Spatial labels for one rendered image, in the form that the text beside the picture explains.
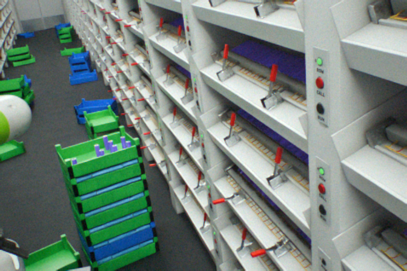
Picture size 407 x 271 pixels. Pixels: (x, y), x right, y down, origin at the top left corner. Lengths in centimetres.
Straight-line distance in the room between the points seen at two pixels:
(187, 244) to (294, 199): 119
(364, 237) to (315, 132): 20
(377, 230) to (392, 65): 33
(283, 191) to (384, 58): 49
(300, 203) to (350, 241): 18
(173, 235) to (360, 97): 159
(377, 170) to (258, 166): 48
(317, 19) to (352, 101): 14
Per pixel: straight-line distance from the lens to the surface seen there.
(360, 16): 68
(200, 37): 132
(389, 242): 83
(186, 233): 218
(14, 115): 129
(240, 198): 134
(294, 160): 105
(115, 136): 201
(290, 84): 96
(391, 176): 68
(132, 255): 206
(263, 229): 123
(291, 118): 89
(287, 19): 84
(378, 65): 63
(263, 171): 110
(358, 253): 84
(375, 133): 73
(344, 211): 79
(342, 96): 70
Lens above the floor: 125
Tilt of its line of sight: 22 degrees down
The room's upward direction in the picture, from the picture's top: 7 degrees counter-clockwise
